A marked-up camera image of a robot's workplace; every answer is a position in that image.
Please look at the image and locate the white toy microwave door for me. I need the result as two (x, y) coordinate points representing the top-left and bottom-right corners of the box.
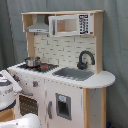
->
(49, 13), (93, 37)

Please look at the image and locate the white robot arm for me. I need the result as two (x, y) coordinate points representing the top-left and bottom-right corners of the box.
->
(0, 70), (42, 128)

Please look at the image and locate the wooden toy kitchen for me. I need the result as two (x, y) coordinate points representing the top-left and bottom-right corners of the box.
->
(9, 10), (115, 128)

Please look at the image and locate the grey sink basin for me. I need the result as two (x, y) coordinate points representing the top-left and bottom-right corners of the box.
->
(53, 67), (93, 81)

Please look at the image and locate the black toy faucet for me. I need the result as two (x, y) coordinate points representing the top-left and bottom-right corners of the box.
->
(77, 50), (95, 70)

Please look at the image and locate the black stovetop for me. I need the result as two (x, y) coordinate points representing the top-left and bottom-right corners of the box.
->
(20, 63), (57, 73)

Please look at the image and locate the small metal pot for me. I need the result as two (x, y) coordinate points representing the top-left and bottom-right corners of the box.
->
(25, 56), (41, 67)

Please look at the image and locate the red right stove knob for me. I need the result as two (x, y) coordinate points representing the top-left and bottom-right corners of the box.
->
(33, 81), (39, 87)

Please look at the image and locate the red stove knob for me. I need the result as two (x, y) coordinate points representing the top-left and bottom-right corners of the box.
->
(33, 81), (39, 87)
(13, 75), (20, 82)

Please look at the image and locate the white fridge door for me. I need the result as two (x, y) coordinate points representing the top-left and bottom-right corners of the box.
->
(46, 80), (83, 128)

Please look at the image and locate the grey range hood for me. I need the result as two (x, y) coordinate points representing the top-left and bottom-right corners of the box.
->
(26, 15), (49, 33)

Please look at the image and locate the red left stove knob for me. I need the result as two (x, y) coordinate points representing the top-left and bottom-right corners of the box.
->
(13, 75), (20, 82)

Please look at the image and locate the oven door with window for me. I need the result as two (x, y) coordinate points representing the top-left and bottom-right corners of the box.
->
(19, 95), (38, 116)

